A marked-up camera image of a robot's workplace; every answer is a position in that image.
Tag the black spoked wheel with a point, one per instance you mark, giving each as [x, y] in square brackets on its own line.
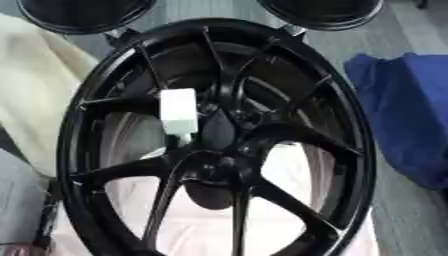
[291, 133]

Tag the blue cloth bag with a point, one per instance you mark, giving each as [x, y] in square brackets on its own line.
[408, 116]

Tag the cream cloth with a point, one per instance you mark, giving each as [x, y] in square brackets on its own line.
[35, 93]

